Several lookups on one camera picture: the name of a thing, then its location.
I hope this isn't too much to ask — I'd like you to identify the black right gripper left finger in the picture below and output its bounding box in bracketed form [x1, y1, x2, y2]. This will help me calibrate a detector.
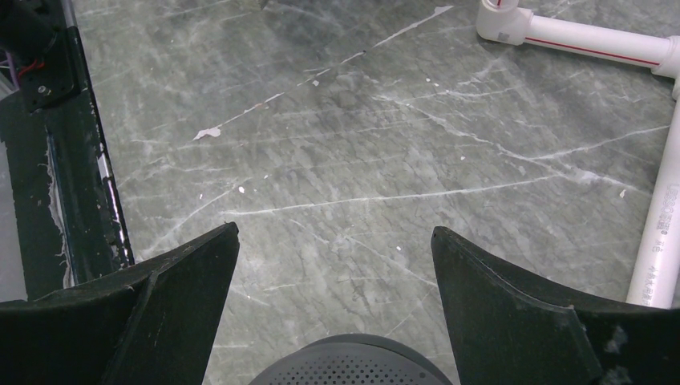
[1, 222, 240, 384]

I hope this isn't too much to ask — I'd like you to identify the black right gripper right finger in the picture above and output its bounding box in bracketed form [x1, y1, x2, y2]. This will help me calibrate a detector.
[431, 226, 679, 384]

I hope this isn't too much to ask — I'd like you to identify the black round perforated speaker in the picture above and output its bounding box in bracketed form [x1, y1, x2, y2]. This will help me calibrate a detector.
[251, 334, 451, 385]

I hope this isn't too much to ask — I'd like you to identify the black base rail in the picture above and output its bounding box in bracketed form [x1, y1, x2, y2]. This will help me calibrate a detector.
[1, 1, 135, 302]

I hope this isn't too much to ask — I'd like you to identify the white PVC pipe frame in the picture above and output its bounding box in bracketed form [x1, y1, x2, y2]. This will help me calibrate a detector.
[475, 1, 679, 309]

